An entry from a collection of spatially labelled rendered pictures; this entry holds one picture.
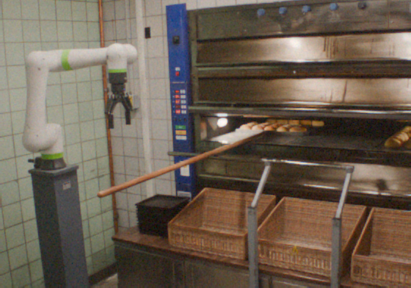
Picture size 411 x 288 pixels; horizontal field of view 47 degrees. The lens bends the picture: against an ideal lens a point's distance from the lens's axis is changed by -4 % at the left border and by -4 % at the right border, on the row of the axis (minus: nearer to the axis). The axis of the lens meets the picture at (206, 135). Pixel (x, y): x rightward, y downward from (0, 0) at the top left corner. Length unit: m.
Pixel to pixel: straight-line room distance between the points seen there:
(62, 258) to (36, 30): 1.59
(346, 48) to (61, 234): 1.95
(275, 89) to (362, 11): 0.73
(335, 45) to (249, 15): 0.61
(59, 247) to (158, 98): 1.40
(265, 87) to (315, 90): 0.34
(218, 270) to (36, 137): 1.32
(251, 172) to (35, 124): 1.48
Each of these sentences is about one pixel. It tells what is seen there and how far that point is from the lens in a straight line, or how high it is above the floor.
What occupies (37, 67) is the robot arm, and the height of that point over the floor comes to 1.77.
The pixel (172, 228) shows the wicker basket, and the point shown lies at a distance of 3.19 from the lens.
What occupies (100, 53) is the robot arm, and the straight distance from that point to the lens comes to 2.61.
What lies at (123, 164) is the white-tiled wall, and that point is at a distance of 4.01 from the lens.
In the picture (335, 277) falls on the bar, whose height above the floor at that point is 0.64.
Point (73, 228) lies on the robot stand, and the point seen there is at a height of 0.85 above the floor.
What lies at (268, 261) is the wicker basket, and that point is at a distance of 2.90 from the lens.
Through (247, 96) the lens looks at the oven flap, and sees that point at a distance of 3.26.
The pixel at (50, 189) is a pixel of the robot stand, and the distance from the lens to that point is 2.80.
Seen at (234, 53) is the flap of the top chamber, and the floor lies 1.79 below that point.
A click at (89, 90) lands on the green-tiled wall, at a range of 3.91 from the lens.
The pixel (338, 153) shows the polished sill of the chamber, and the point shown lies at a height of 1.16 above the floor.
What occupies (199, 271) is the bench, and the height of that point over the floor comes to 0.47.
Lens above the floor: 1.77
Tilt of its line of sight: 9 degrees down
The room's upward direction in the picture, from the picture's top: 3 degrees counter-clockwise
